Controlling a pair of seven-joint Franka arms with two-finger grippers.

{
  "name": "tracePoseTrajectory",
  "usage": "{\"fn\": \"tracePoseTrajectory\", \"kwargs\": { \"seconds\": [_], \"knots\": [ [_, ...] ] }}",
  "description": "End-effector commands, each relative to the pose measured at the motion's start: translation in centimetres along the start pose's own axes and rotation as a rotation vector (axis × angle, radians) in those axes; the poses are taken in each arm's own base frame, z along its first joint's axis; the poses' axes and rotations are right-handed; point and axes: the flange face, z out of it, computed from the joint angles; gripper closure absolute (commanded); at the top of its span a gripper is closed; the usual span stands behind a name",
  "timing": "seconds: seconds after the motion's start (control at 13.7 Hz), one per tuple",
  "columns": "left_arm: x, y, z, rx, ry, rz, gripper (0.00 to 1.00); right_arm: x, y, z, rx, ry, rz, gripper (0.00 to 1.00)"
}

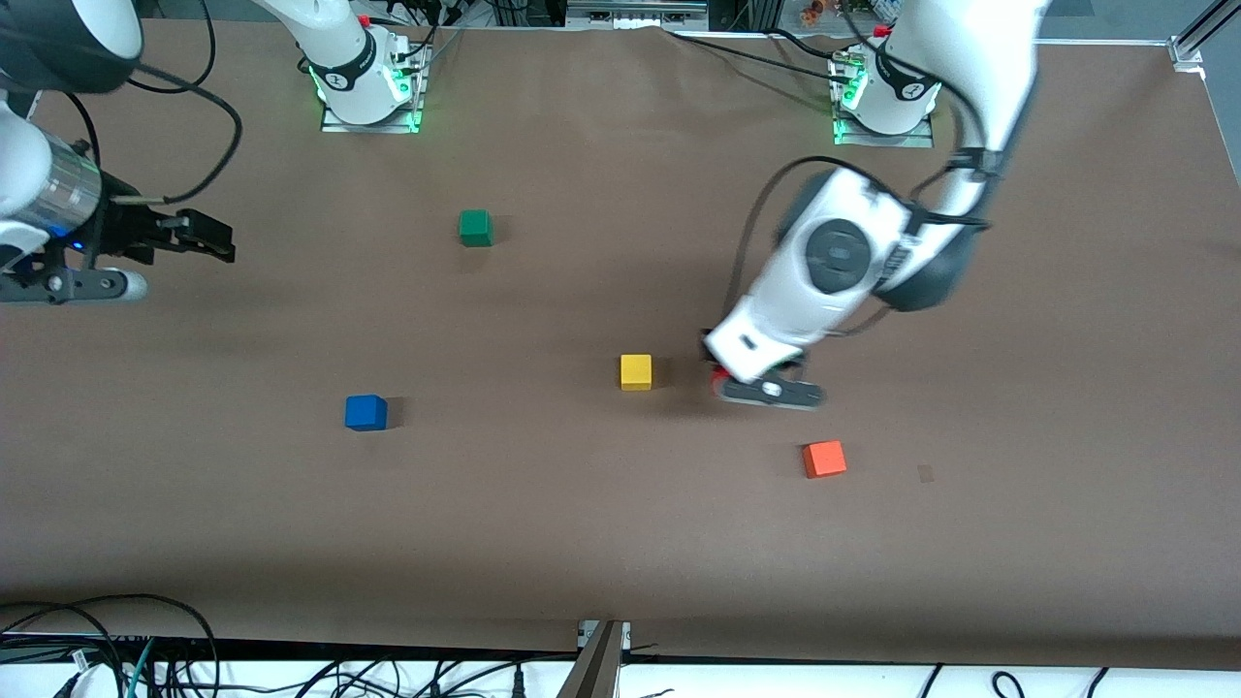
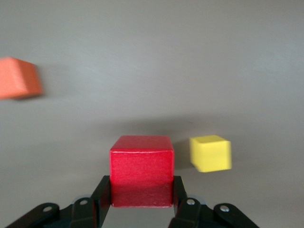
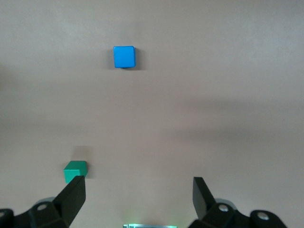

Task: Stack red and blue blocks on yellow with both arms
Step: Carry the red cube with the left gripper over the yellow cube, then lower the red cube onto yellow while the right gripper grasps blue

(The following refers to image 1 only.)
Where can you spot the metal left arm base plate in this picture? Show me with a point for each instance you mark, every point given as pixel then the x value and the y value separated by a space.
pixel 916 142

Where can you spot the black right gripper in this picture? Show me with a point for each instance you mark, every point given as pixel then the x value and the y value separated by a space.
pixel 124 228

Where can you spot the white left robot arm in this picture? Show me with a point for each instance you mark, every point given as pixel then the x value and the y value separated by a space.
pixel 834 252

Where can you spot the yellow cube block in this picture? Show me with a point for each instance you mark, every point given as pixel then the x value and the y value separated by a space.
pixel 636 371

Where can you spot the aluminium bar bracket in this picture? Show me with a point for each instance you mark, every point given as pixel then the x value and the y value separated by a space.
pixel 596 669

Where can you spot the green cube block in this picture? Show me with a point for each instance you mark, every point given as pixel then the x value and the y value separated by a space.
pixel 475 229

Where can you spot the red cube block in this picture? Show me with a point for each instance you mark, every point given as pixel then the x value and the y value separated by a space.
pixel 718 377

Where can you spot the orange cube block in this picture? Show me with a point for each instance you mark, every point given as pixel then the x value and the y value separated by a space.
pixel 824 460

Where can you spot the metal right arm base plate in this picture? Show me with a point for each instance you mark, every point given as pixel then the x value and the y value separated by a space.
pixel 339 126

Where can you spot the aluminium corner profile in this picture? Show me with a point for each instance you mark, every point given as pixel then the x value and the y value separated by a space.
pixel 1188 48

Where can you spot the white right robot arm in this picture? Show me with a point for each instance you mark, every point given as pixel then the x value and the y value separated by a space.
pixel 349 58

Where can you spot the metal rail behind table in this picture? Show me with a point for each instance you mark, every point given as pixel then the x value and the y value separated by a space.
pixel 630 10

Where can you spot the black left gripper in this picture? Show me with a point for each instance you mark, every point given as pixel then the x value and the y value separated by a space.
pixel 791 364

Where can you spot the blue cube block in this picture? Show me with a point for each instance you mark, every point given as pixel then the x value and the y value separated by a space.
pixel 365 413

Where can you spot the table cover sheet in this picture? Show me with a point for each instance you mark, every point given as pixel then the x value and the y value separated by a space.
pixel 543 504

